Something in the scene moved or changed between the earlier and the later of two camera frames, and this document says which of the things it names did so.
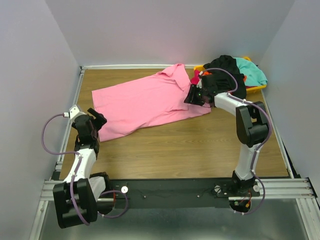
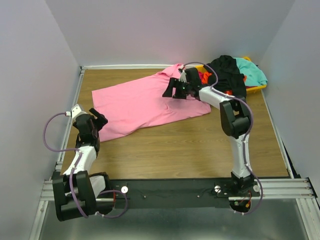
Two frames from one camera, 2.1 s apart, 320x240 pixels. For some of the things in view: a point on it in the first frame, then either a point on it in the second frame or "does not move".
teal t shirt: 254,74 does not move
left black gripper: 100,119 does not move
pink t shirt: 131,105 does not move
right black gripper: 190,98 to 173,83
